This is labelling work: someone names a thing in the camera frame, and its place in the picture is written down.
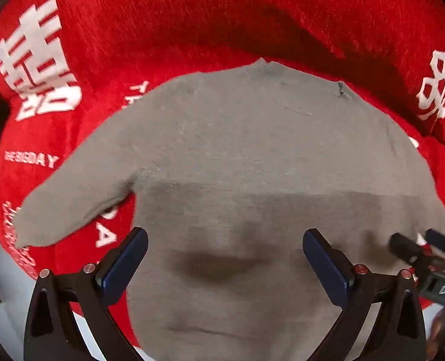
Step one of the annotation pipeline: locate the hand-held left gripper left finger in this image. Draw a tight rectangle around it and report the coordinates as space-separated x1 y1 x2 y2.
23 227 149 361

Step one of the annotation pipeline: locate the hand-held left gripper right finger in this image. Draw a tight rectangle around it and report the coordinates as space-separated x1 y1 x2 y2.
302 228 428 361

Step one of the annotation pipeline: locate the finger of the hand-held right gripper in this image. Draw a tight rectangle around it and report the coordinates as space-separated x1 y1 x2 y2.
390 232 428 269
425 228 445 261

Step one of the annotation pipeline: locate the grey sweater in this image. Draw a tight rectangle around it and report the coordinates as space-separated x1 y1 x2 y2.
14 57 445 361

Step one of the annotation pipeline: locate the red printed blanket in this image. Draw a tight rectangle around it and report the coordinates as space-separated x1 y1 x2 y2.
0 0 445 350

